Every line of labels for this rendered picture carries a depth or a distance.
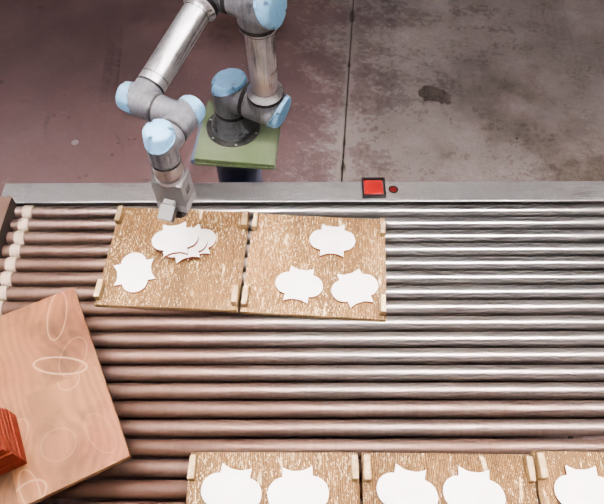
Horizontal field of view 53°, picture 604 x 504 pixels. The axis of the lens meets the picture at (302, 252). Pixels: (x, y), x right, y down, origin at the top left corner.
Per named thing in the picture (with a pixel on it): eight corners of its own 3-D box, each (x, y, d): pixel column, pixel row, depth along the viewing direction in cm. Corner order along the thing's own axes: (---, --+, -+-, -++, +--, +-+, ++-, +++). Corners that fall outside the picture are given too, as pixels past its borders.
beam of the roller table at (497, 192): (12, 194, 206) (5, 182, 201) (627, 191, 205) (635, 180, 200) (5, 214, 201) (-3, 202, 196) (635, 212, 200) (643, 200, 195)
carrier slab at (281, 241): (254, 216, 192) (253, 212, 191) (384, 222, 190) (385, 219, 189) (240, 314, 173) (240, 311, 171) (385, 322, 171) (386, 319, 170)
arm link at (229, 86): (224, 89, 212) (221, 58, 200) (258, 102, 209) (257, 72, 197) (207, 112, 206) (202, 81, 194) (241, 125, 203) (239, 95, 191)
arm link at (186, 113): (168, 83, 152) (143, 111, 147) (207, 98, 150) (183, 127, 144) (172, 106, 159) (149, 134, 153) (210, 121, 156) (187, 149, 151)
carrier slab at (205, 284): (121, 210, 194) (120, 207, 192) (249, 214, 192) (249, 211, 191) (95, 307, 174) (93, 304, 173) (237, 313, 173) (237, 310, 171)
